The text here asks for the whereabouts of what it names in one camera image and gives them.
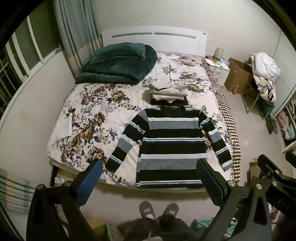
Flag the black folded garment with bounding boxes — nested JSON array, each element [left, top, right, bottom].
[[150, 97, 189, 107]]

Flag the window with white frame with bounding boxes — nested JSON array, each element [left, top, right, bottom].
[[0, 14, 64, 114]]

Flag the white wardrobe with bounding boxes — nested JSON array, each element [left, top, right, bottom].
[[270, 30, 296, 153]]

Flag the metal frame chair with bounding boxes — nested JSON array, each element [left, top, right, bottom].
[[240, 86, 276, 119]]

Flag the pair of dark slippers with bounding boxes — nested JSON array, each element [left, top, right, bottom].
[[265, 114, 278, 135]]

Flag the large cardboard box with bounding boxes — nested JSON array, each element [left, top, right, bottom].
[[224, 58, 255, 93]]

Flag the folded striped mat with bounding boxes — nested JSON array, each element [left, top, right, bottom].
[[0, 168, 40, 213]]

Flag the white headboard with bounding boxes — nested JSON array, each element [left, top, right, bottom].
[[102, 25, 208, 57]]

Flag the grey-blue curtain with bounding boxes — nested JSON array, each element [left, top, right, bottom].
[[53, 0, 103, 78]]

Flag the person's right slipper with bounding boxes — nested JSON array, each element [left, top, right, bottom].
[[163, 203, 180, 217]]

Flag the white garment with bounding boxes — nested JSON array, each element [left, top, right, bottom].
[[148, 77, 189, 104]]

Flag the white nightstand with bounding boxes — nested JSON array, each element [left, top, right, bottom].
[[205, 57, 231, 87]]

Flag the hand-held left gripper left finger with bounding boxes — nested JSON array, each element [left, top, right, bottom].
[[26, 159, 103, 241]]

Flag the person's legs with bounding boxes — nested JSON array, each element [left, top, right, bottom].
[[121, 214, 201, 241]]

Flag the pile of white clothes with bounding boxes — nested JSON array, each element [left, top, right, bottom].
[[248, 52, 282, 104]]

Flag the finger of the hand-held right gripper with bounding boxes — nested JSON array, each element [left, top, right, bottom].
[[285, 151, 296, 164], [252, 155, 284, 186]]

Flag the dark green blanket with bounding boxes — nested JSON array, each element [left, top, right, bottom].
[[75, 43, 158, 85]]

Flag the person's slipper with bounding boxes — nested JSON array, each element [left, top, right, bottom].
[[139, 201, 156, 219], [163, 203, 180, 217]]

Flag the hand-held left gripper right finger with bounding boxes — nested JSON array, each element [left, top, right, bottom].
[[196, 158, 272, 241]]

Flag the small cardboard box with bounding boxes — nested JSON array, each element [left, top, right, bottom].
[[248, 158, 261, 184]]

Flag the yellow-green box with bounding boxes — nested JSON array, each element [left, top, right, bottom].
[[87, 217, 109, 241]]

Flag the bed with floral sheet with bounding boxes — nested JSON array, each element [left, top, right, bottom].
[[46, 50, 241, 193]]

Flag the striped knit sweater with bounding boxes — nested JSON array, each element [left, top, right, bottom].
[[105, 105, 234, 189]]

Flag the person's left slipper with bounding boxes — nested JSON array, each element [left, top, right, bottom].
[[139, 201, 156, 219]]

